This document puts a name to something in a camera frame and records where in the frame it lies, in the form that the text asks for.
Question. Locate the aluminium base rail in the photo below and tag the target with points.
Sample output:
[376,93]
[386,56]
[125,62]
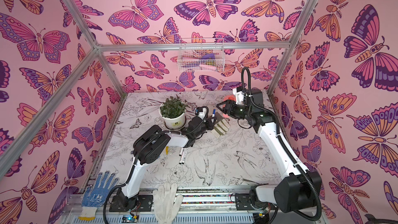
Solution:
[199,206]

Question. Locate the white knit glove front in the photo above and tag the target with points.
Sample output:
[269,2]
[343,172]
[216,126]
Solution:
[166,203]

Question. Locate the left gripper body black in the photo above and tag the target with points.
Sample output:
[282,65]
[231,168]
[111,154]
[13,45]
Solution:
[203,128]

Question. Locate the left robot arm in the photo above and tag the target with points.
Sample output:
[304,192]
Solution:
[146,150]

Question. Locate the green circuit board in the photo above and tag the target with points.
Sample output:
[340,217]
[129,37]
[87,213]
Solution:
[129,219]

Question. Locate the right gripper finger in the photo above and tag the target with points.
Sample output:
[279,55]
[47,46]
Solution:
[223,114]
[223,104]

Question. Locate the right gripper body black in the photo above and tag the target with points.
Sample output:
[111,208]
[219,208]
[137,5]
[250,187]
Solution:
[231,108]

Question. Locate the blue dotted glove on rail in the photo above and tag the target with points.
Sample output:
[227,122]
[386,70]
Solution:
[95,195]

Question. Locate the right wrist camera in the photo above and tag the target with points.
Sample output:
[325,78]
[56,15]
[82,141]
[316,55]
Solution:
[241,95]

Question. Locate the potted green plant white pot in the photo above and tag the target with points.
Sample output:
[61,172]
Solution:
[173,112]

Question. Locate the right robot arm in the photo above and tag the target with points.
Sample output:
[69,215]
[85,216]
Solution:
[299,189]

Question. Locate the wire basket on wall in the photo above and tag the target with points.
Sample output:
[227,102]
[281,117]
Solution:
[202,54]

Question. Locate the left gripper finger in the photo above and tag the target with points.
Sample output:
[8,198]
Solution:
[210,126]
[208,120]

